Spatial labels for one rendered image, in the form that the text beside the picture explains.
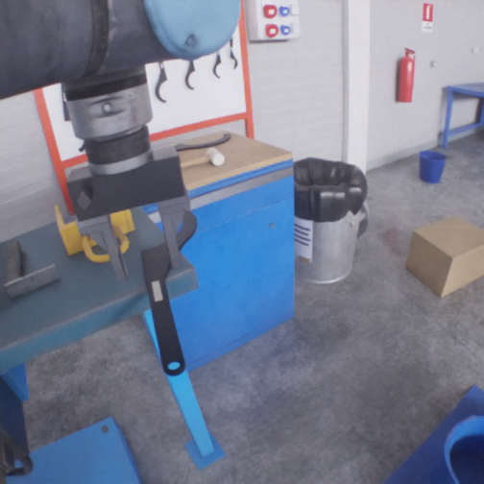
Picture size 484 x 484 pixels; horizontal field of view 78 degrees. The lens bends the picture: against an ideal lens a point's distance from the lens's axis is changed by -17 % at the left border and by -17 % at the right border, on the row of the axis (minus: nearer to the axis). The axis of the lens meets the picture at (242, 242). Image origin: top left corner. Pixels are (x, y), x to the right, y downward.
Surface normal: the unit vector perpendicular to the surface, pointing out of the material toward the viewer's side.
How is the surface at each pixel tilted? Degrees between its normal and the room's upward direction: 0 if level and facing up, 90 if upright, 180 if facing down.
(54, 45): 122
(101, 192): 90
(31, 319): 0
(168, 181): 90
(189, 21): 90
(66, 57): 132
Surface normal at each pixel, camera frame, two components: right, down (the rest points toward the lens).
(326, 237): -0.07, 0.58
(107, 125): 0.29, 0.51
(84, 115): -0.28, 0.54
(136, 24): 0.73, 0.59
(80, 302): -0.08, -0.84
